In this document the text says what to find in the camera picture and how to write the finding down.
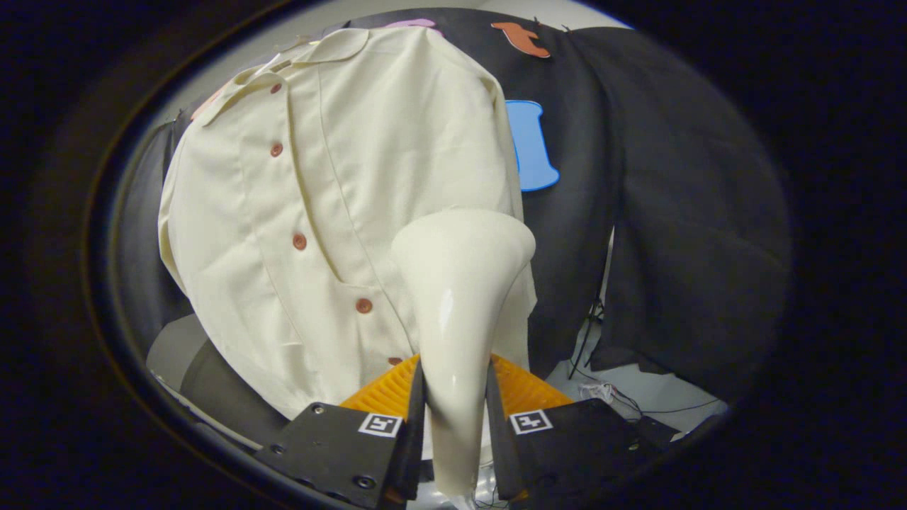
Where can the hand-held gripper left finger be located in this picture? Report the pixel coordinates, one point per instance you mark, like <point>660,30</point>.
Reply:
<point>340,446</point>

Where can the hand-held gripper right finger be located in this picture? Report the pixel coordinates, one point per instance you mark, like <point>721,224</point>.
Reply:
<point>567,443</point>

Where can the cream garment steamer head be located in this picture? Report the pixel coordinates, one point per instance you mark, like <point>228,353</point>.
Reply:
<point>457,319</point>

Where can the cream button-up shirt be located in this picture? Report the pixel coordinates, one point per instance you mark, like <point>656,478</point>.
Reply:
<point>283,212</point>

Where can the grey cabinet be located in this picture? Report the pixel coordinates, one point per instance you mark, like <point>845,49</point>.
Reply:
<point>170,347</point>

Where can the black backdrop cloth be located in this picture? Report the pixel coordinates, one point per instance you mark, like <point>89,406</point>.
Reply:
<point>680,212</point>

